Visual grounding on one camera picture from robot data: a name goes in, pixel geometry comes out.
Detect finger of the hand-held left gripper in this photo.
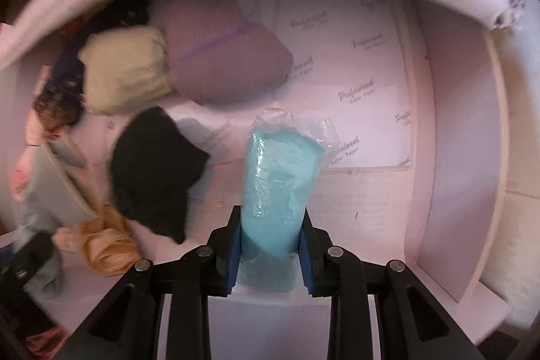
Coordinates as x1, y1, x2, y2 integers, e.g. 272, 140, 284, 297
6, 232, 55, 290

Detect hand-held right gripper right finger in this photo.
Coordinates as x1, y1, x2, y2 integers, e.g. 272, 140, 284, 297
298, 207, 482, 360

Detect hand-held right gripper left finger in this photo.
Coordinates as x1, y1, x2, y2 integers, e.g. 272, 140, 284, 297
55, 205, 243, 360

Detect grey cloth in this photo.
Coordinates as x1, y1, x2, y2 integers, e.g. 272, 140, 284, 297
19, 140, 101, 298

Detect tan satin cloth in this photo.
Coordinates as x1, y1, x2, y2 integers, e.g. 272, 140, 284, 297
54, 203, 143, 277

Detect pale pink printed sock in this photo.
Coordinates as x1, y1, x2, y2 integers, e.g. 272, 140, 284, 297
10, 108, 44, 204

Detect turquoise cloth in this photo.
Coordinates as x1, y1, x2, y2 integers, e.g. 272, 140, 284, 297
235, 106, 339, 294

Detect navy lace cloth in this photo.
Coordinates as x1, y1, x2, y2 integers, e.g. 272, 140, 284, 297
33, 49, 86, 134

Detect purple grey sock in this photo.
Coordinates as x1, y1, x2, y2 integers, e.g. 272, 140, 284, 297
157, 0, 295, 106

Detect beige sock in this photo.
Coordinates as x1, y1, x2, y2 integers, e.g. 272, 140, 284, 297
78, 24, 176, 116

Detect red blanket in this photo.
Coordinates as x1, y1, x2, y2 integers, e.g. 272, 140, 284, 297
23, 324, 71, 354

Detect white glossy paper sheets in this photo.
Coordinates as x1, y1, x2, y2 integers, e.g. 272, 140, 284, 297
100, 0, 417, 226

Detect black lace cloth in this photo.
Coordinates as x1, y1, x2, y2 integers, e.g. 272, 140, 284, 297
90, 0, 155, 34

